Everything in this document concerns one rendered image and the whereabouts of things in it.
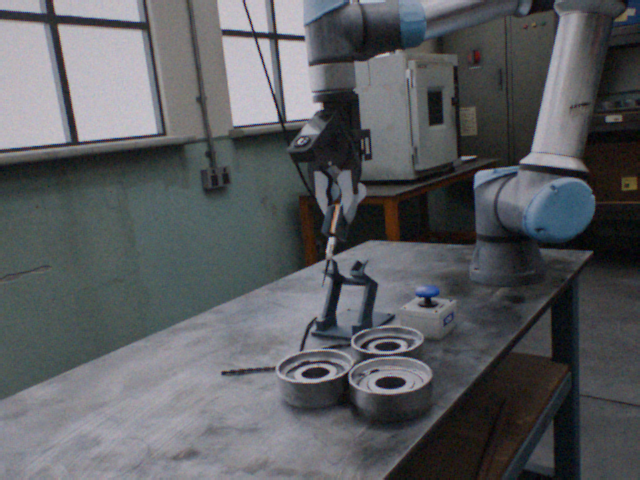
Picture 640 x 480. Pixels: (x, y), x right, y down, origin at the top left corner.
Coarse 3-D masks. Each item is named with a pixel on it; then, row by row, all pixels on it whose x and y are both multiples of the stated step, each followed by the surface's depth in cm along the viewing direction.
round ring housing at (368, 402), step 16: (368, 368) 78; (384, 368) 78; (400, 368) 78; (416, 368) 77; (352, 384) 72; (368, 384) 74; (384, 384) 76; (400, 384) 76; (432, 384) 72; (352, 400) 73; (368, 400) 70; (384, 400) 69; (400, 400) 69; (416, 400) 70; (368, 416) 72; (384, 416) 70; (400, 416) 70; (416, 416) 71
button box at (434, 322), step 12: (420, 300) 100; (432, 300) 98; (444, 300) 98; (408, 312) 96; (420, 312) 94; (432, 312) 93; (444, 312) 94; (456, 312) 98; (408, 324) 96; (420, 324) 95; (432, 324) 93; (444, 324) 94; (456, 324) 98; (432, 336) 94; (444, 336) 95
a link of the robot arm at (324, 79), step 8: (328, 64) 91; (336, 64) 91; (344, 64) 91; (352, 64) 93; (312, 72) 93; (320, 72) 92; (328, 72) 91; (336, 72) 91; (344, 72) 92; (352, 72) 93; (312, 80) 93; (320, 80) 92; (328, 80) 91; (336, 80) 91; (344, 80) 92; (352, 80) 93; (312, 88) 94; (320, 88) 92; (328, 88) 92; (336, 88) 92; (344, 88) 92; (352, 88) 94
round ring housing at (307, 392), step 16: (304, 352) 84; (320, 352) 84; (336, 352) 83; (288, 368) 82; (304, 368) 81; (320, 368) 81; (352, 368) 77; (288, 384) 75; (304, 384) 74; (320, 384) 74; (336, 384) 75; (288, 400) 77; (304, 400) 75; (320, 400) 75; (336, 400) 76
